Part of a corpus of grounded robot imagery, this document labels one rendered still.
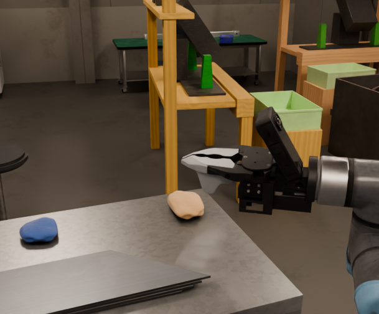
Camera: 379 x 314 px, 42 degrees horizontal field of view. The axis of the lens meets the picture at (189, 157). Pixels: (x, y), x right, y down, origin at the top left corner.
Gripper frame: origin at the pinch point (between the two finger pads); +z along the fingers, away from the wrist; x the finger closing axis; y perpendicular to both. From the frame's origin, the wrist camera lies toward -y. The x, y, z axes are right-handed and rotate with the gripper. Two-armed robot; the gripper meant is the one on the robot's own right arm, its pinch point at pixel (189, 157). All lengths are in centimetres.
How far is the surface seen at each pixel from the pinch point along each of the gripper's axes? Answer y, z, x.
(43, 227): 42, 48, 28
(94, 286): 39.6, 24.8, 7.7
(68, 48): 179, 340, 615
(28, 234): 41, 51, 24
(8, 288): 39, 43, 3
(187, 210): 44, 13, 46
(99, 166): 187, 159, 295
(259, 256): 45, -9, 31
